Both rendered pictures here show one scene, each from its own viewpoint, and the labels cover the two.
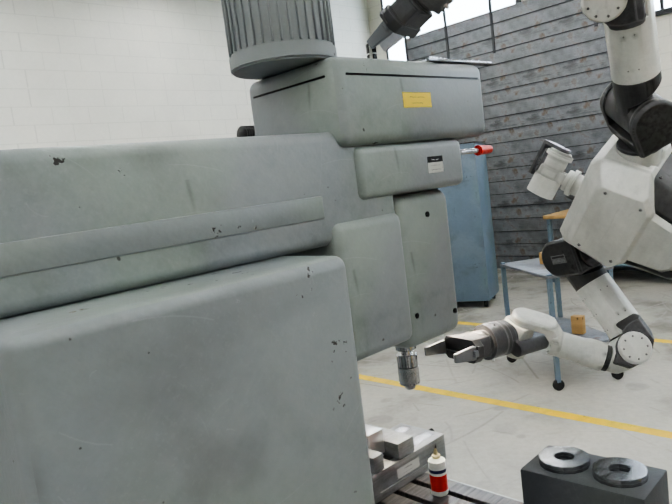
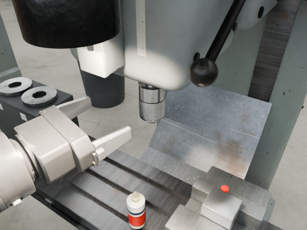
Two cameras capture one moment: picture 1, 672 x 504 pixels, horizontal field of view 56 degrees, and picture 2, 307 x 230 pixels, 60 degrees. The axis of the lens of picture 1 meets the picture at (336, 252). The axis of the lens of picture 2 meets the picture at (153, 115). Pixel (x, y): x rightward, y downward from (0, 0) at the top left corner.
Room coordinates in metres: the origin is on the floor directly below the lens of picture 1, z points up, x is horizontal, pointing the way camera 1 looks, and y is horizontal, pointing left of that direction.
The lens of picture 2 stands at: (1.77, -0.22, 1.49)
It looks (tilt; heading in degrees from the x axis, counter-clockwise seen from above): 36 degrees down; 167
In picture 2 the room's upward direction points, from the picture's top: straight up
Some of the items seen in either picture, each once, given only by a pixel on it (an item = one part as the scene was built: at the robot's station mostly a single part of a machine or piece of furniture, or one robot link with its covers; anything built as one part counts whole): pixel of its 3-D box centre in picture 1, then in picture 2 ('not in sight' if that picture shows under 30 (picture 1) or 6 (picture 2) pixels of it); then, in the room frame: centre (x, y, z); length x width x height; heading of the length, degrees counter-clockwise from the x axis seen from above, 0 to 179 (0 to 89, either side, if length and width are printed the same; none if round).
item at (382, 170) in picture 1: (371, 172); not in sight; (1.36, -0.10, 1.68); 0.34 x 0.24 x 0.10; 134
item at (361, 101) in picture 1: (373, 110); not in sight; (1.38, -0.12, 1.81); 0.47 x 0.26 x 0.16; 134
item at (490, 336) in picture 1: (478, 344); (33, 155); (1.49, -0.31, 1.24); 0.13 x 0.12 x 0.10; 30
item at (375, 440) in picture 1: (367, 441); (219, 211); (1.50, -0.02, 1.03); 0.06 x 0.05 x 0.06; 42
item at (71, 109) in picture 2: (466, 356); (71, 107); (1.39, -0.26, 1.24); 0.06 x 0.02 x 0.03; 120
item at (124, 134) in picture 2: (434, 348); (114, 143); (1.49, -0.21, 1.24); 0.06 x 0.02 x 0.03; 120
